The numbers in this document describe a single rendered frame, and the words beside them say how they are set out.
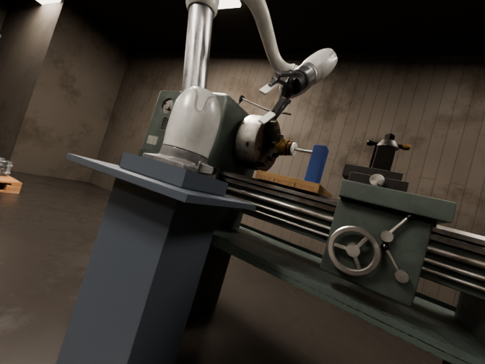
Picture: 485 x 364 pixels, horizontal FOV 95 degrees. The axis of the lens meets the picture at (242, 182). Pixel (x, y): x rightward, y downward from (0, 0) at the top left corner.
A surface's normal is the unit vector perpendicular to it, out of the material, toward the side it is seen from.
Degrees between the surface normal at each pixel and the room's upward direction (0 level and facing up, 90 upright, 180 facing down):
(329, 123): 90
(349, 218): 90
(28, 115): 90
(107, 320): 90
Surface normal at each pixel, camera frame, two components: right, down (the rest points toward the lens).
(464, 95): -0.38, -0.15
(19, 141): 0.88, 0.25
